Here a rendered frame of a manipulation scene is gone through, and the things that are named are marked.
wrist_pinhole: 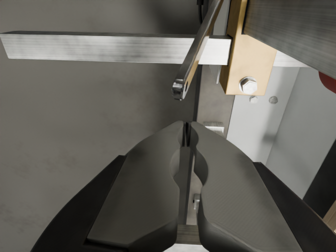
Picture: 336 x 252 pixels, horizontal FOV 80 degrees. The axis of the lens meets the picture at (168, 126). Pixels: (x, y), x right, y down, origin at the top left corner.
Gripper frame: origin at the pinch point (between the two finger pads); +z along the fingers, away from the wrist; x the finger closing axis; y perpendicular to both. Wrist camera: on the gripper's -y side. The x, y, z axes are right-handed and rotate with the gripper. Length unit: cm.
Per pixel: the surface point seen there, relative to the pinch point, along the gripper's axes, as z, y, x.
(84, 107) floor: 101, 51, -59
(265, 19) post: 7.8, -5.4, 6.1
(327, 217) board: 12.8, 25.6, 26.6
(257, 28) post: 9.2, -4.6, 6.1
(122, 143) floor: 101, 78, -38
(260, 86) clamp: 13.6, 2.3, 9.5
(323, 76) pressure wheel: 12.1, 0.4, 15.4
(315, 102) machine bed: 29.0, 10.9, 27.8
